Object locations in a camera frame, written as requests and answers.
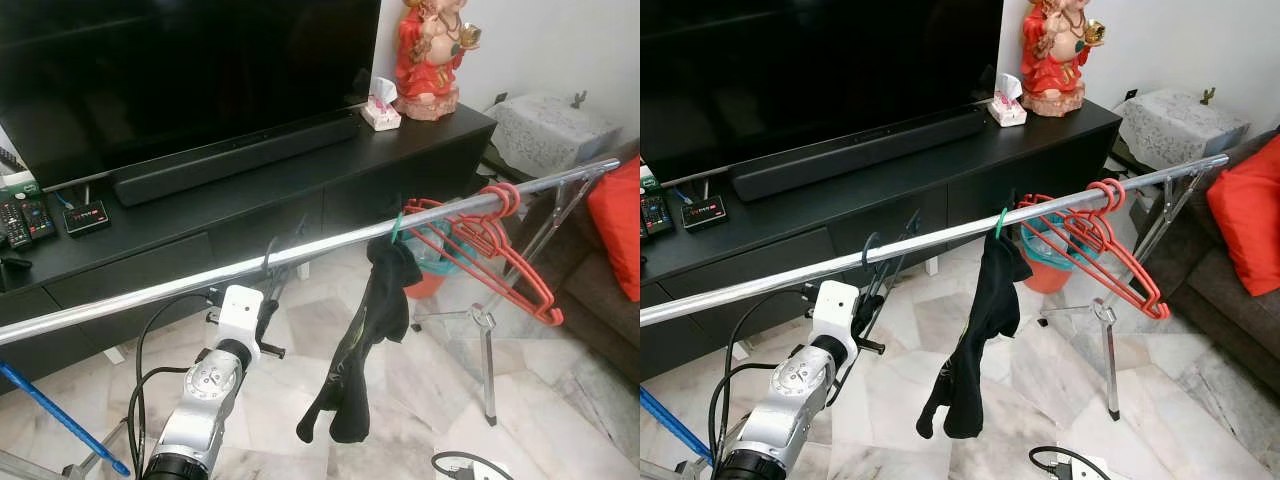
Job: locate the green hanger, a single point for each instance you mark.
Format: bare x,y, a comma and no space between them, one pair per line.
1002,224
397,228

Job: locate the blue plastic hanger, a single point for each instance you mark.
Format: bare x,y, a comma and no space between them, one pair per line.
675,425
60,415

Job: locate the steel clothes rack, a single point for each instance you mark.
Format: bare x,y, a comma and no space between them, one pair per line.
900,248
300,252

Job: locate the black shirt yellow logo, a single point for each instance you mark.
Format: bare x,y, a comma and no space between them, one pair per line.
985,320
370,320

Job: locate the black TV console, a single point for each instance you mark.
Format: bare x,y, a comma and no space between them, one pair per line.
920,195
300,200

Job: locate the black soundbar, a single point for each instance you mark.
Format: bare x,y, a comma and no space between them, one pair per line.
850,157
230,160

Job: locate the orange bin teal bag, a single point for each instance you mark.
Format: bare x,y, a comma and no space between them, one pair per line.
1045,278
428,287

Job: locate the black set-top box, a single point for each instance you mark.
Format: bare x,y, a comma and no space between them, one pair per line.
85,217
705,213

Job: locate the black remote control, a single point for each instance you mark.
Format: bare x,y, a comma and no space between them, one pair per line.
38,218
655,215

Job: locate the pink white tissue box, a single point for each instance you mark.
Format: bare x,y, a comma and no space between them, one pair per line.
1005,112
380,115

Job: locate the black television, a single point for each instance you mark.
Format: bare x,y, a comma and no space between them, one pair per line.
180,70
800,70

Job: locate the red cushion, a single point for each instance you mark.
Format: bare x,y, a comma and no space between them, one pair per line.
618,230
1250,210

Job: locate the dark brown sofa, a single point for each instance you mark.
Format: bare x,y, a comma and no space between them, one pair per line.
1220,310
600,320

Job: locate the red deity statue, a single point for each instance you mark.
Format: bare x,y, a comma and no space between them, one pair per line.
430,60
1055,60

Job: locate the white lace cloth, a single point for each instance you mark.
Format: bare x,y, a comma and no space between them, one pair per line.
545,130
1175,125

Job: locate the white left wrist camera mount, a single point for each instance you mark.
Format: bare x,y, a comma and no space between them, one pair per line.
835,305
240,310

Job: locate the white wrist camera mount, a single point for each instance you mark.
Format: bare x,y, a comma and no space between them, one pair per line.
1090,470
835,305
240,310
493,471

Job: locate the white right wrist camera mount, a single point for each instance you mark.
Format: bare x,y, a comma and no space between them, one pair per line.
1090,470
493,471

